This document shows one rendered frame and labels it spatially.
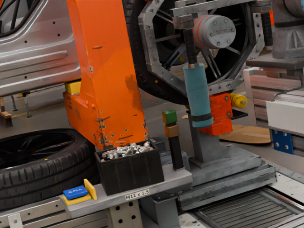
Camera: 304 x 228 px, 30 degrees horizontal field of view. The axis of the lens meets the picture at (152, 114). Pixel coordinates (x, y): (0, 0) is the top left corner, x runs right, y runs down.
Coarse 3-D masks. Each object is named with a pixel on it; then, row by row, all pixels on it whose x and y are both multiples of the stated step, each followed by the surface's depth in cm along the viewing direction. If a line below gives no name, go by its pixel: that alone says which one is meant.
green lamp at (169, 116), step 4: (164, 112) 192; (168, 112) 191; (172, 112) 191; (164, 116) 192; (168, 116) 191; (172, 116) 191; (176, 116) 192; (164, 120) 193; (168, 120) 191; (172, 120) 192; (176, 120) 192
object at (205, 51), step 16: (160, 16) 243; (240, 16) 258; (176, 32) 250; (240, 32) 261; (176, 48) 248; (224, 48) 258; (240, 48) 259; (208, 64) 255; (224, 64) 265; (208, 80) 259
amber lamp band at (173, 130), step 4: (176, 124) 193; (168, 128) 192; (172, 128) 192; (176, 128) 193; (168, 132) 192; (172, 132) 192; (176, 132) 193; (168, 136) 193; (172, 136) 192; (176, 136) 193
